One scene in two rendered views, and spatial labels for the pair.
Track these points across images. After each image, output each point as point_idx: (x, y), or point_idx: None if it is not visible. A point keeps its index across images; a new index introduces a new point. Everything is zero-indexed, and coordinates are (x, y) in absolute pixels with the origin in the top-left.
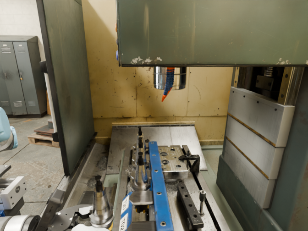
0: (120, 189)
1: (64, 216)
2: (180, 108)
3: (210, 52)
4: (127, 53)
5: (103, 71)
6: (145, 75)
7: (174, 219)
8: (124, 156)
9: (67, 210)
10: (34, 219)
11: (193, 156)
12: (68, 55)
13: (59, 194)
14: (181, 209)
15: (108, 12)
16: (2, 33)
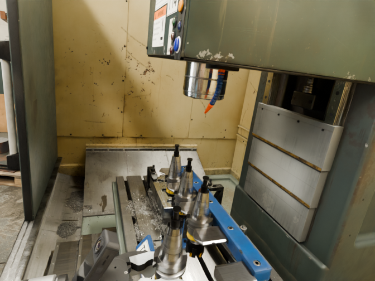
0: (126, 233)
1: (113, 270)
2: (181, 128)
3: (286, 56)
4: (194, 42)
5: (77, 68)
6: (139, 80)
7: (210, 265)
8: (118, 189)
9: (113, 261)
10: (66, 280)
11: (215, 186)
12: (36, 38)
13: (115, 237)
14: (214, 252)
15: None
16: None
